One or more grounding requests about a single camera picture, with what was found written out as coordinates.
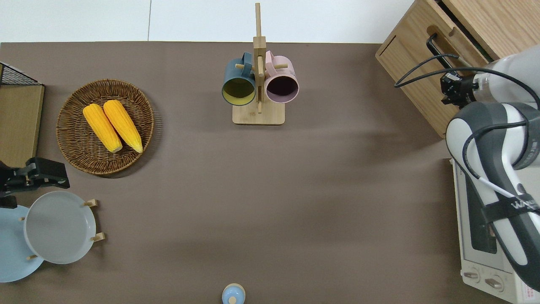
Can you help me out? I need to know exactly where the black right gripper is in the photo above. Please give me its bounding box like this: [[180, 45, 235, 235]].
[[440, 72, 480, 107]]

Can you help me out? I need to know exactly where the white toaster oven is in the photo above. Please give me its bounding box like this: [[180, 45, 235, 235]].
[[451, 158, 540, 304]]

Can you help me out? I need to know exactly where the dark blue mug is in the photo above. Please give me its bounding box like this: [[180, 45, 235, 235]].
[[222, 52, 257, 106]]

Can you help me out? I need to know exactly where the grey plate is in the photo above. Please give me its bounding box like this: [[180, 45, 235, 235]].
[[24, 191, 97, 265]]

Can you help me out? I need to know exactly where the light wooden cabinet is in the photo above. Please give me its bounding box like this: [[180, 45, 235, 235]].
[[375, 0, 540, 139]]

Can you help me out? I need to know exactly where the light blue lidded jar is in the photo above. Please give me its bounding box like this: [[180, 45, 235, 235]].
[[222, 283, 246, 304]]

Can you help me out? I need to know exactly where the wooden mug tree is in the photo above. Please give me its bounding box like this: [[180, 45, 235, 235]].
[[232, 2, 289, 125]]

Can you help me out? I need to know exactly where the wire rack with wooden shelf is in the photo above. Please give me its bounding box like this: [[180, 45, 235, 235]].
[[0, 62, 45, 168]]

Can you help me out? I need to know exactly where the wooden peg plate rack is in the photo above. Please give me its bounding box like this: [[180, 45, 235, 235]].
[[19, 198, 106, 261]]

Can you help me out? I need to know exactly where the light blue plate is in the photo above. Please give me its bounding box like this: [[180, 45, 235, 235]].
[[0, 205, 45, 283]]

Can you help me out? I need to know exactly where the yellow corn cob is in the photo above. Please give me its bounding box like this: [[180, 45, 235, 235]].
[[83, 104, 123, 153], [103, 100, 143, 153]]

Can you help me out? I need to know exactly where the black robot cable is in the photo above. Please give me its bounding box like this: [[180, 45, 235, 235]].
[[394, 54, 540, 199]]

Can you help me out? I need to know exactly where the wooden drawer with black handle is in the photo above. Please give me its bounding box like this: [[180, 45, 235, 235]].
[[392, 0, 500, 102]]

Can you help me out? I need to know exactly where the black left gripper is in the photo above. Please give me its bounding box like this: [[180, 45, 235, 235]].
[[0, 157, 71, 209]]

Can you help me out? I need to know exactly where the round wicker basket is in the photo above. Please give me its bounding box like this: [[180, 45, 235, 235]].
[[56, 79, 155, 176]]

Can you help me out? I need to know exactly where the brown table mat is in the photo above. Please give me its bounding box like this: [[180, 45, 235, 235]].
[[0, 41, 507, 304]]

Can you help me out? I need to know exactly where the black printed cable strap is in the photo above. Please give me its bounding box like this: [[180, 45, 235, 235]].
[[481, 195, 540, 225]]

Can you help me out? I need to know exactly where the pink mug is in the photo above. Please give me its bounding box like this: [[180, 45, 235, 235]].
[[265, 51, 300, 104]]

